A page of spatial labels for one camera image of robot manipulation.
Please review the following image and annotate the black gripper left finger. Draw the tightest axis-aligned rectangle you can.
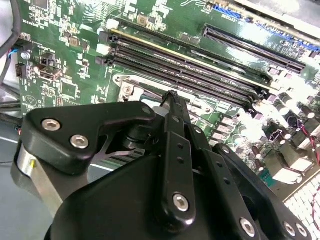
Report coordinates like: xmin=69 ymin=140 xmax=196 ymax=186
xmin=18 ymin=89 xmax=198 ymax=227

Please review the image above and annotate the metal socket cover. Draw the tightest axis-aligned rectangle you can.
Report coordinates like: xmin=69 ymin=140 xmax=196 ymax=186
xmin=133 ymin=79 xmax=193 ymax=104

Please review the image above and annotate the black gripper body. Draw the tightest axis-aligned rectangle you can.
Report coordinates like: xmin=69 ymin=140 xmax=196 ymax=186
xmin=44 ymin=154 xmax=241 ymax=240

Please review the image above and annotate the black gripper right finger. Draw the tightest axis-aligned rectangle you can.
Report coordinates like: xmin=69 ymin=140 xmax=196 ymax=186
xmin=174 ymin=90 xmax=315 ymax=240

